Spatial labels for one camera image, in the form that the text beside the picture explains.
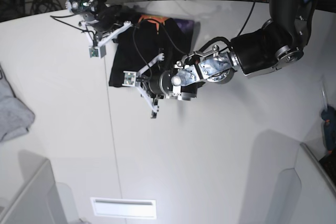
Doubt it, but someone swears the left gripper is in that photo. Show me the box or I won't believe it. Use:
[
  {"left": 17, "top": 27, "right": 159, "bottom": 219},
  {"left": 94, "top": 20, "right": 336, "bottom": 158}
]
[{"left": 136, "top": 48, "right": 173, "bottom": 119}]

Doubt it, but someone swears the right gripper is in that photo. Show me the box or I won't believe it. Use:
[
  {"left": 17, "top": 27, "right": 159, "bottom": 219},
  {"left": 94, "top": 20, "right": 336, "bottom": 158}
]
[{"left": 78, "top": 5, "right": 133, "bottom": 47}]

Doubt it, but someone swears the black T-shirt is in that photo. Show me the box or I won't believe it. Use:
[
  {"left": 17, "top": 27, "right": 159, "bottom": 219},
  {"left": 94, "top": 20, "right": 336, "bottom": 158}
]
[{"left": 109, "top": 13, "right": 195, "bottom": 88}]

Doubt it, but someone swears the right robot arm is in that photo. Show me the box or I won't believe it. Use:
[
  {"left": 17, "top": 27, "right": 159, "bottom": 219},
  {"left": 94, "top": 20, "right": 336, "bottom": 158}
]
[{"left": 66, "top": 0, "right": 135, "bottom": 46}]

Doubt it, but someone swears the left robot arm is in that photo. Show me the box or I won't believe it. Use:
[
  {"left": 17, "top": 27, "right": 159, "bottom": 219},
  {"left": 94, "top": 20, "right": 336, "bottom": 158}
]
[{"left": 130, "top": 0, "right": 317, "bottom": 118}]

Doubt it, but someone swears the grey cloth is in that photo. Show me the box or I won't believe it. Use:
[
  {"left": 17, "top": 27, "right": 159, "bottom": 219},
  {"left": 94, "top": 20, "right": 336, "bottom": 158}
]
[{"left": 1, "top": 68, "right": 35, "bottom": 142}]

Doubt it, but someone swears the blue glue gun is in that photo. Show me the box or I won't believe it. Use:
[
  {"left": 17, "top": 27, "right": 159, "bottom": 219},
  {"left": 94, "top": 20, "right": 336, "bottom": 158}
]
[{"left": 320, "top": 79, "right": 335, "bottom": 152}]

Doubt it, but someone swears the black keyboard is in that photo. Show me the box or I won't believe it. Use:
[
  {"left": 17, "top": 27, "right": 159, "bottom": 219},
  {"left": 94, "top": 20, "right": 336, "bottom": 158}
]
[{"left": 319, "top": 149, "right": 336, "bottom": 185}]

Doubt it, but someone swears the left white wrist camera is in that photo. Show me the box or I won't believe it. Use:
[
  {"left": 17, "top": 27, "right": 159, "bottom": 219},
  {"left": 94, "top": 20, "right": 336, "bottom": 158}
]
[{"left": 122, "top": 71, "right": 138, "bottom": 87}]

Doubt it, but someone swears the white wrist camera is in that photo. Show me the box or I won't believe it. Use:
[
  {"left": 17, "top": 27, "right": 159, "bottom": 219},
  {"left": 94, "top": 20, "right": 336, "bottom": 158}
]
[
  {"left": 89, "top": 46, "right": 106, "bottom": 58},
  {"left": 122, "top": 71, "right": 138, "bottom": 87}
]

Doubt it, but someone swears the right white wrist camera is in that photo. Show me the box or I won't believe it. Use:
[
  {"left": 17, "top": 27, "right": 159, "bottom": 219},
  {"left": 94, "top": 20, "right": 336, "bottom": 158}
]
[{"left": 89, "top": 46, "right": 106, "bottom": 58}]

